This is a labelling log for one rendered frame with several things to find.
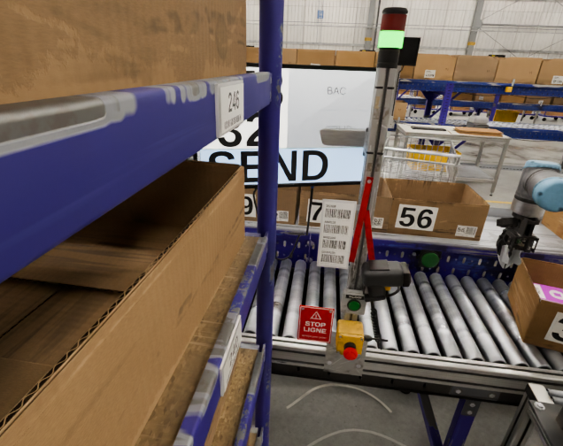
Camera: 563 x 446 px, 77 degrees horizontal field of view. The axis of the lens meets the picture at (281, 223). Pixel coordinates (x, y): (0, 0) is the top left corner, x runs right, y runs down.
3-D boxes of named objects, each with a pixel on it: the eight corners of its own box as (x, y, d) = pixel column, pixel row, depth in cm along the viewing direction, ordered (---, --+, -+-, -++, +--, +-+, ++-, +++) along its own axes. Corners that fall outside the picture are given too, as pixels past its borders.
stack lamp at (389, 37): (379, 46, 73) (383, 13, 71) (376, 47, 78) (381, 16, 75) (404, 47, 73) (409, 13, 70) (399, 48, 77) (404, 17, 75)
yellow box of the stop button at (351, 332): (335, 358, 99) (338, 338, 96) (335, 337, 107) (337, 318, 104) (389, 365, 98) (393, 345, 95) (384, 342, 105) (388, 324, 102)
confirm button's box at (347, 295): (340, 314, 99) (343, 294, 96) (340, 307, 102) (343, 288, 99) (365, 317, 99) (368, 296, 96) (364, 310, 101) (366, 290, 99)
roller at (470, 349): (467, 372, 110) (472, 360, 107) (427, 279, 157) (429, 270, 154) (484, 374, 109) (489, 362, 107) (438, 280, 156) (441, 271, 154)
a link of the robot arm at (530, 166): (531, 163, 102) (522, 155, 111) (517, 203, 108) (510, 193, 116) (569, 166, 100) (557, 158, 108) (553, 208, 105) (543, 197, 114)
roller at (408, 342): (403, 364, 112) (405, 352, 109) (381, 274, 159) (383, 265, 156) (420, 366, 111) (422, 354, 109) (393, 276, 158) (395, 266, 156)
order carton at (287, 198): (210, 219, 163) (208, 183, 156) (227, 196, 190) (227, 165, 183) (295, 226, 159) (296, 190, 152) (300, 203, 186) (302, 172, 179)
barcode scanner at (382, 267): (410, 305, 91) (412, 270, 87) (363, 305, 93) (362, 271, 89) (405, 290, 97) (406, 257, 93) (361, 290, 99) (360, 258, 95)
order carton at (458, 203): (386, 234, 155) (392, 197, 148) (378, 209, 182) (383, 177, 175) (480, 242, 151) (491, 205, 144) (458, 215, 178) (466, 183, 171)
